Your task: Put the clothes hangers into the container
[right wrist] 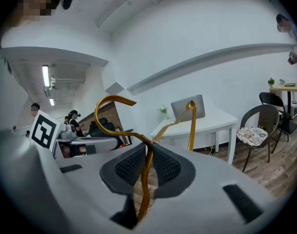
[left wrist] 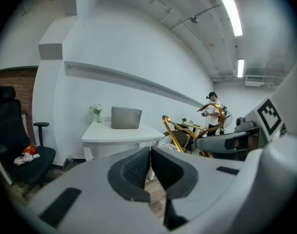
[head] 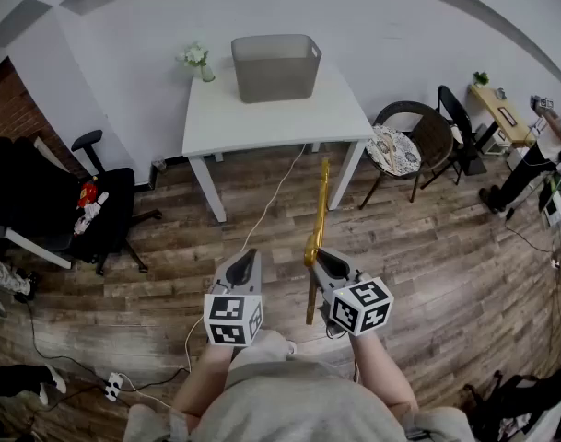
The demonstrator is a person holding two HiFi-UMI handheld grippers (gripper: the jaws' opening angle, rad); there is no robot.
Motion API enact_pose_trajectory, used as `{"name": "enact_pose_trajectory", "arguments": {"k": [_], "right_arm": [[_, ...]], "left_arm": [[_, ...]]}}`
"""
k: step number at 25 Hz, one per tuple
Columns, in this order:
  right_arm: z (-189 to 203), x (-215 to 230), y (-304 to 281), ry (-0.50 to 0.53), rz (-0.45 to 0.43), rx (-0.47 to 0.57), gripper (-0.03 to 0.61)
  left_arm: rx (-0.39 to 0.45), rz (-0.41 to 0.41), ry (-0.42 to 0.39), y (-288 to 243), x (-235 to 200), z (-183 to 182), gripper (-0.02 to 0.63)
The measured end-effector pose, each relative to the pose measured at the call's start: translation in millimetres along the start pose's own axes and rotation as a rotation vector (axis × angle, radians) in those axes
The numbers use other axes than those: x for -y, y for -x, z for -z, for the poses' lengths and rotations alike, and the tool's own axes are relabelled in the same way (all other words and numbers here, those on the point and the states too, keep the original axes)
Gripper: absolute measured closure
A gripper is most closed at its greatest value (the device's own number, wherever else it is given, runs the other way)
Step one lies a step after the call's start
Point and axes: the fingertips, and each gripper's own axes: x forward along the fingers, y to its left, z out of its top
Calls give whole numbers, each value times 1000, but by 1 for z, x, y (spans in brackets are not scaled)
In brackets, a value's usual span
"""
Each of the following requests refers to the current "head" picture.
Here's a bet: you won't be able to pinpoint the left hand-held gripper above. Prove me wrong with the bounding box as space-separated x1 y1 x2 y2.
204 248 264 348

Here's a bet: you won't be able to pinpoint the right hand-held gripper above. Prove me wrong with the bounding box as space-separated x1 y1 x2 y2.
312 247 395 340

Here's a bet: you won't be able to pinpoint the long golden stick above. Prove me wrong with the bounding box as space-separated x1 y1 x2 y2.
304 157 331 325

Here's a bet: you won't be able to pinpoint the grey plastic bin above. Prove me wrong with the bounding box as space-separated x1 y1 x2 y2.
230 33 323 105

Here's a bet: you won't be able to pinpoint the person's left forearm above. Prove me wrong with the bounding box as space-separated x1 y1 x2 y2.
172 341 238 418

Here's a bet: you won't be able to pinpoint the person's right forearm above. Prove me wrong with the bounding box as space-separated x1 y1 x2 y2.
351 329 420 421

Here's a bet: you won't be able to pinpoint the person's grey trousers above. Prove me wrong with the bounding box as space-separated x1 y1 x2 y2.
236 329 291 364

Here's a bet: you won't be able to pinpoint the patterned round seat cushion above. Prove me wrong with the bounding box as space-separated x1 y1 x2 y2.
365 124 422 177

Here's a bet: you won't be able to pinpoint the white table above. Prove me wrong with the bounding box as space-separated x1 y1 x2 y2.
181 60 377 224

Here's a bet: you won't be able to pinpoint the person's grey shirt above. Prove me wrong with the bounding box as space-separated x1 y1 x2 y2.
123 355 474 442

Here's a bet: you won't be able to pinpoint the black office chair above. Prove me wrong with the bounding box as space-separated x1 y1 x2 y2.
0 129 164 276

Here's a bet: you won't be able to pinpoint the brown wicker chair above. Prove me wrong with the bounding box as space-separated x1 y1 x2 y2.
357 100 455 210

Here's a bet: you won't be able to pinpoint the red toy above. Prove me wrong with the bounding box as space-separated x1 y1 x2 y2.
76 176 99 209

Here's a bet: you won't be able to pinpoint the black folding chair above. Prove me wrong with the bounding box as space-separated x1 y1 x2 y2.
420 84 488 191

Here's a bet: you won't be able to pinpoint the white power strip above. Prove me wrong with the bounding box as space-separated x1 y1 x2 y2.
103 371 124 403

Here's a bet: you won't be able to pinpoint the white flowers in glass vase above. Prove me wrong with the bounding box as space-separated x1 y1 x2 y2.
176 41 216 84

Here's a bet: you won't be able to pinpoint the black bag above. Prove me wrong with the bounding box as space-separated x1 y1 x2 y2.
462 369 561 442

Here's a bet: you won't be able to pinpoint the white device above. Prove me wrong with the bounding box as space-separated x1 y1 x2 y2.
540 189 561 227

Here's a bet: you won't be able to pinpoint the wooden side desk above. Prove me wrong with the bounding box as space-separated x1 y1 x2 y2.
467 83 537 149

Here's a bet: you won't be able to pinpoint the white floor cable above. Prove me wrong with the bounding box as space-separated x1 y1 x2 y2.
184 143 308 375

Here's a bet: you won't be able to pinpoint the black floor cable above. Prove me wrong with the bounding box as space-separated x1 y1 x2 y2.
24 292 189 413

